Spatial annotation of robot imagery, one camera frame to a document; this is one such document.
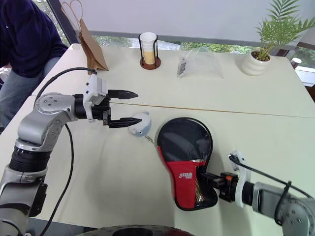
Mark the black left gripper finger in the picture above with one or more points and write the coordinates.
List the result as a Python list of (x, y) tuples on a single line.
[(124, 95), (123, 123)]

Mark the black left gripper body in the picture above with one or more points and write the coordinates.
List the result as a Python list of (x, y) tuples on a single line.
[(101, 111)]

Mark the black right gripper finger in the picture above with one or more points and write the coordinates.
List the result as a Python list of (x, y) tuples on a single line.
[(210, 176), (210, 185)]

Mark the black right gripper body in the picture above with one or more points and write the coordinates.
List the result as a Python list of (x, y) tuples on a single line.
[(229, 188)]

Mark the black and red paddle case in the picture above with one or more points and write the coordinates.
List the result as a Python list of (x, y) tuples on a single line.
[(184, 137)]

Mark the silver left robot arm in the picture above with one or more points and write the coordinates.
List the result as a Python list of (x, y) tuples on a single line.
[(37, 127)]

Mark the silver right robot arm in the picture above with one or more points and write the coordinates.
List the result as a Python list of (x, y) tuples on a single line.
[(283, 204)]

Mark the beige paper cup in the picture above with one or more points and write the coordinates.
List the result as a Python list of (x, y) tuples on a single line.
[(149, 57)]

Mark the brown paper bag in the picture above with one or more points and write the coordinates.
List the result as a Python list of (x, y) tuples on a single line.
[(92, 49)]

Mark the white paper cup stack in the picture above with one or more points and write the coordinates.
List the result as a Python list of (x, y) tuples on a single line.
[(148, 40)]

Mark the printed label card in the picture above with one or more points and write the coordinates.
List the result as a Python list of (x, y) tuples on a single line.
[(181, 67)]

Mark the clear plastic bag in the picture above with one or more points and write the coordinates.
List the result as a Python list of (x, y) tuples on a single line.
[(204, 64)]

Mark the person in dark blue sweater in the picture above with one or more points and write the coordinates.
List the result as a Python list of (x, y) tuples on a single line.
[(24, 37)]

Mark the white ribbed plant pot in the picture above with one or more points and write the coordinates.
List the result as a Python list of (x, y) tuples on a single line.
[(256, 66)]

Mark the small white cup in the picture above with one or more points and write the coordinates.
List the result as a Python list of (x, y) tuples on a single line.
[(296, 62)]

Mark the green palm plant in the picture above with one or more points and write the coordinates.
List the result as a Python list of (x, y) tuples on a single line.
[(278, 27)]

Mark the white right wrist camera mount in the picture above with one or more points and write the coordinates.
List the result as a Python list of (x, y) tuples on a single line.
[(244, 182)]

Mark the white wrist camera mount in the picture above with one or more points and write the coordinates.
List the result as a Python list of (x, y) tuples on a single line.
[(244, 182), (94, 86)]

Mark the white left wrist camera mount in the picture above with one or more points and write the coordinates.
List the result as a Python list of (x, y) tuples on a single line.
[(94, 86)]

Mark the dark window frame post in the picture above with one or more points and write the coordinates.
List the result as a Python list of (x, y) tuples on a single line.
[(62, 19)]

